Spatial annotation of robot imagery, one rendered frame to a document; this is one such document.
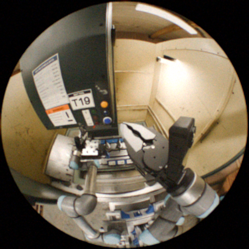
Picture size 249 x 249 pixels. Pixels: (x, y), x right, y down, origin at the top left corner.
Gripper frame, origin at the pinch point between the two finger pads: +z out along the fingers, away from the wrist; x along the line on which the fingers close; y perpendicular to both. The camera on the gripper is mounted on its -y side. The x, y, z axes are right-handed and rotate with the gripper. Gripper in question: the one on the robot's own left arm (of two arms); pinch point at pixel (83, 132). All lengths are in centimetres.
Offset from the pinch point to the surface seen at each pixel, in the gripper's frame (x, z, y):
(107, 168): 19, -22, 43
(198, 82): 100, 8, -52
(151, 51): 82, 94, -80
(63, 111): 13.7, -19.7, -38.8
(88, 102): 27, -18, -41
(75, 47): 25, -18, -61
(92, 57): 31, -17, -56
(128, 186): 44, -44, 60
